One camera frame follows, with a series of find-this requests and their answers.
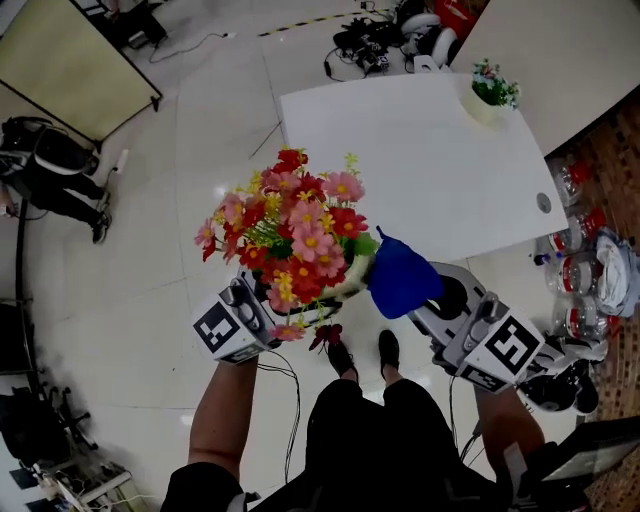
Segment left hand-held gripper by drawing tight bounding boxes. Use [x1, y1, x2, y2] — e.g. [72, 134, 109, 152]
[192, 267, 347, 365]

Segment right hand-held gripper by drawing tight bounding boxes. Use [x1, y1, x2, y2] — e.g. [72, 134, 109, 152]
[407, 262, 546, 395]

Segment blue cloth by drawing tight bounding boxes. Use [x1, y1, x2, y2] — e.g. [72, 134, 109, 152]
[366, 225, 446, 321]

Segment red pink flower pot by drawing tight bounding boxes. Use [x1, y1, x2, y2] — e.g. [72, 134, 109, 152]
[193, 145, 381, 355]

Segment person's right forearm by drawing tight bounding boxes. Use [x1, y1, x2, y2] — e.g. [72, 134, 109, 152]
[472, 384, 546, 481]

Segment person's left forearm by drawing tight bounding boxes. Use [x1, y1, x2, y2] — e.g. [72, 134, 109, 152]
[187, 357, 261, 481]

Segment small potted plant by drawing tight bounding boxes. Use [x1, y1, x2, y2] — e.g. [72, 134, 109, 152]
[460, 58, 521, 126]

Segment person's right shoe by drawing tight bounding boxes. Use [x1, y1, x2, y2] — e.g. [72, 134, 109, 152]
[378, 329, 401, 381]

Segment person's shoe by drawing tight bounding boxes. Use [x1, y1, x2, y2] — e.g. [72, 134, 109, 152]
[326, 338, 359, 381]
[378, 329, 401, 381]

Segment person's left shoe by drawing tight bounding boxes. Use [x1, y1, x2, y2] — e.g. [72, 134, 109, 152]
[326, 338, 359, 381]

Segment large clear water bottle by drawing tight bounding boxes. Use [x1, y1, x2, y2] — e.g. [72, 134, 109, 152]
[544, 252, 604, 296]
[552, 299, 615, 342]
[549, 207, 609, 251]
[549, 158, 600, 207]

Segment black white gear pile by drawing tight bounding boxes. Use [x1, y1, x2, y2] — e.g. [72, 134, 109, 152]
[517, 333, 609, 415]

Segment person's torso in black clothing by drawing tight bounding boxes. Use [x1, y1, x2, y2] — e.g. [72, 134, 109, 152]
[159, 377, 591, 512]

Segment white table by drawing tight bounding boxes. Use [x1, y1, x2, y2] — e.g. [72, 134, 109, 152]
[279, 72, 570, 261]

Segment grey clothes pile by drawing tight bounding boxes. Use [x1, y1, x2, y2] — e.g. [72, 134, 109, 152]
[593, 227, 640, 319]

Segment black chest-mounted screen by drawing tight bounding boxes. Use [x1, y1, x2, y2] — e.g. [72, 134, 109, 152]
[539, 417, 640, 484]

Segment white board panel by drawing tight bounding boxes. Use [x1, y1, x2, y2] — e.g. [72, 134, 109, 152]
[448, 0, 640, 157]

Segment black equipment pile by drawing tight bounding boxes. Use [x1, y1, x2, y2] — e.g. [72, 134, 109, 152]
[323, 14, 401, 81]

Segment black white backpack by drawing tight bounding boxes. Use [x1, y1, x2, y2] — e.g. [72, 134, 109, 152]
[0, 117, 101, 177]

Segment cluttered white rack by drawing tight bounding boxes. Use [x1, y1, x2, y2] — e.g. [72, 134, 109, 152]
[0, 459, 136, 512]

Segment red bag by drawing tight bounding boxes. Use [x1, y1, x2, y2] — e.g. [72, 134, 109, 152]
[432, 0, 494, 36]

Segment black office chair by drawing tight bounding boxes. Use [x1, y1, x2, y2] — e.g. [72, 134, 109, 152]
[0, 384, 101, 469]

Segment yellow partition screen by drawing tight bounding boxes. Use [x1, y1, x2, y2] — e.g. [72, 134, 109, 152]
[0, 0, 164, 154]

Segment white arm strap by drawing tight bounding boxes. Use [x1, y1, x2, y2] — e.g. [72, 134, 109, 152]
[502, 442, 531, 501]

